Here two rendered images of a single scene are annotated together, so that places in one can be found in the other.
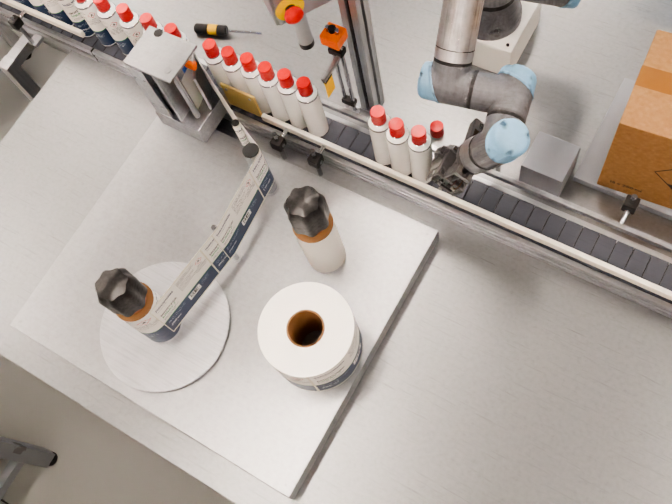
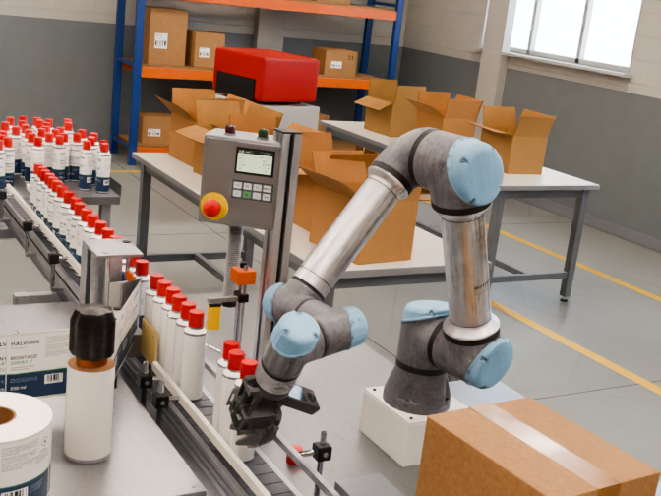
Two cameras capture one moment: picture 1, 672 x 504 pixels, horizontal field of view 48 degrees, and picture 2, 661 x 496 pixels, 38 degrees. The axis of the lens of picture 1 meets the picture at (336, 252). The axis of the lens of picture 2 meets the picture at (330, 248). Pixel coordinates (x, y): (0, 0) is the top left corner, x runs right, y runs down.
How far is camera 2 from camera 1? 1.32 m
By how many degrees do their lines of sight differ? 52
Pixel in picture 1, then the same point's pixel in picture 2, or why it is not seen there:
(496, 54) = (397, 426)
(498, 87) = (324, 308)
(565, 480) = not seen: outside the picture
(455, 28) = (319, 250)
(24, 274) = not seen: outside the picture
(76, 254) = not seen: outside the picture
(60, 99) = (26, 313)
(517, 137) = (303, 327)
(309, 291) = (30, 403)
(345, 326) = (26, 431)
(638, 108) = (455, 416)
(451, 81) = (291, 293)
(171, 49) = (123, 248)
